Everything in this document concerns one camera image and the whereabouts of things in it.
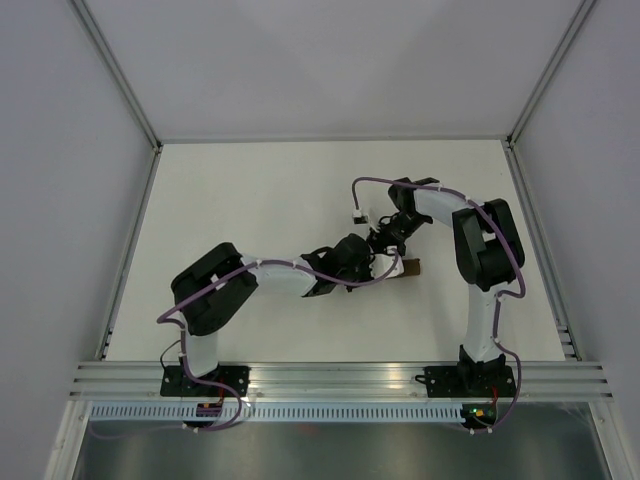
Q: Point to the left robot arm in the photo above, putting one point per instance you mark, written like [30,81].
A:
[213,289]

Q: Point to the brown cloth napkin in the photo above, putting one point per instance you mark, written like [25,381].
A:
[406,268]

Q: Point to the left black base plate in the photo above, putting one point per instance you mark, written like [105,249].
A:
[176,384]

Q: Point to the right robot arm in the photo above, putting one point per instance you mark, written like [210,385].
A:
[489,257]

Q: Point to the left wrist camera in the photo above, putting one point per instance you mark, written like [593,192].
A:
[387,267]

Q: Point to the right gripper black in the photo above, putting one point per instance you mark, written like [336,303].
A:
[380,242]

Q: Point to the white slotted cable duct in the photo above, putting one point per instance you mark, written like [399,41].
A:
[280,412]

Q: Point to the left aluminium frame post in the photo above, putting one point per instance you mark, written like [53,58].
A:
[100,43]

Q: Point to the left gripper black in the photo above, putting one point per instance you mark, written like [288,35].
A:
[366,263]

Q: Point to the right aluminium frame post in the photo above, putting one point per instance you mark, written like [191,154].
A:
[569,36]

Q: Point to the aluminium frame post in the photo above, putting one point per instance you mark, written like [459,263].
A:
[569,36]
[100,43]

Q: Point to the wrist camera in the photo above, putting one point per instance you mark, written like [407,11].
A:
[360,217]
[387,267]

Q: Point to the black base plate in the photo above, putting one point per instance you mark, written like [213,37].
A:
[468,380]
[176,384]

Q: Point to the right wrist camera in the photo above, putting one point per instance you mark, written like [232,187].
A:
[360,217]

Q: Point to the right side aluminium rail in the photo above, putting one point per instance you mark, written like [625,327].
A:
[543,255]

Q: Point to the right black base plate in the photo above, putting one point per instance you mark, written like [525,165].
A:
[468,380]

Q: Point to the aluminium front rail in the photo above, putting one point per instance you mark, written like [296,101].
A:
[555,381]

